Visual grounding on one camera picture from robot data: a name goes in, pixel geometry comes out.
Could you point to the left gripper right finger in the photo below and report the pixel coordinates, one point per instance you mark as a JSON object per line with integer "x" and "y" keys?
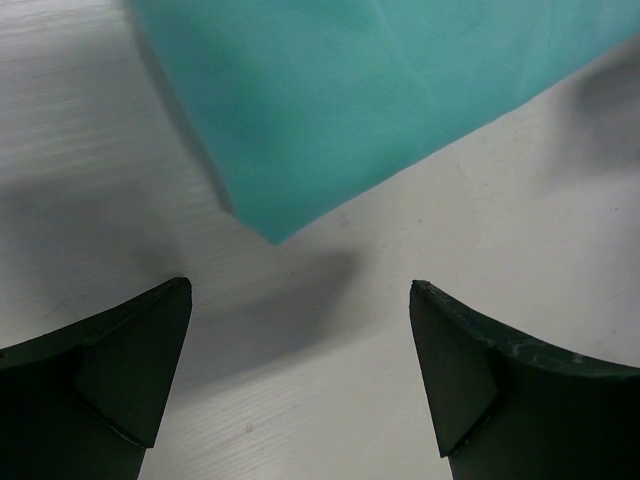
{"x": 506, "y": 405}

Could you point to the teal polo shirt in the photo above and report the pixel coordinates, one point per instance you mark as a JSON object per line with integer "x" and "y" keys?
{"x": 303, "y": 105}

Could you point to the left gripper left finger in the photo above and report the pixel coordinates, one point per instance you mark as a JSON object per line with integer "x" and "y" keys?
{"x": 86, "y": 401}

